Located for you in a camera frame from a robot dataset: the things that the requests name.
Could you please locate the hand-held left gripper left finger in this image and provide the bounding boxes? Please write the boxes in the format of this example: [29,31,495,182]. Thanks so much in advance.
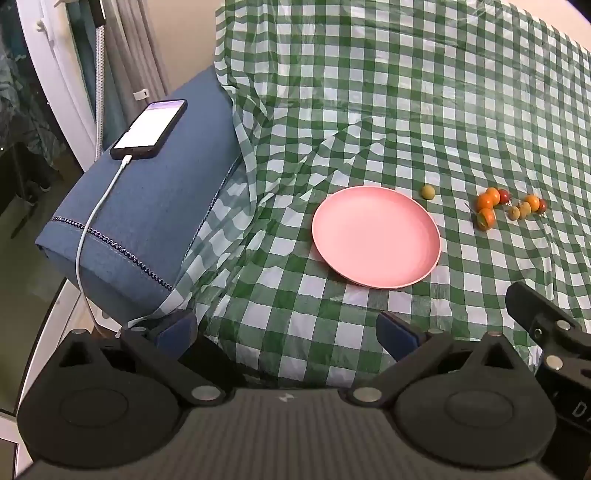
[55,310,227,407]

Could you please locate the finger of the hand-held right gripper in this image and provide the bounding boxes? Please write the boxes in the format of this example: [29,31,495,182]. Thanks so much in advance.
[505,281,591,371]

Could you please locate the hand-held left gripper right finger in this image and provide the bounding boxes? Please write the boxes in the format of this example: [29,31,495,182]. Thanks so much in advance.
[339,311,532,407]

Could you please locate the orange kumquat with stem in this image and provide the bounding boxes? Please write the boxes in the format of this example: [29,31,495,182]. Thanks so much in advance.
[465,202,496,232]

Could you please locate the pink round plate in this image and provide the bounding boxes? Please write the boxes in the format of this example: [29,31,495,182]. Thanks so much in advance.
[311,186,443,290]

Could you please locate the blue pillow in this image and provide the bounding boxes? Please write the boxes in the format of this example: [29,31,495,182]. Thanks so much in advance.
[36,65,244,326]

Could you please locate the black smartphone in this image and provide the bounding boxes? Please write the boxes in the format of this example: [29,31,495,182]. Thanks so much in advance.
[110,99,188,160]

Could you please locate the green white checkered tablecloth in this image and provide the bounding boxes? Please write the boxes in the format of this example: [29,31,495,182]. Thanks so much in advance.
[173,0,591,389]

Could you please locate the grey curtain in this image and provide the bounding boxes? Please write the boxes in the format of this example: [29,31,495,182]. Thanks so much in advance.
[105,0,172,109]

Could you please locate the white charging cable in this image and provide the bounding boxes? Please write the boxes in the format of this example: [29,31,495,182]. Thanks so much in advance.
[75,156,183,329]

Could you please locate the braided metal hose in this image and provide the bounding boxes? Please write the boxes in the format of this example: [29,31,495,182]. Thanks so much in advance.
[93,23,106,161]

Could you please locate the white door frame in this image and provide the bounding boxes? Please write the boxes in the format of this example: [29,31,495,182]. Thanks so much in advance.
[14,0,100,172]

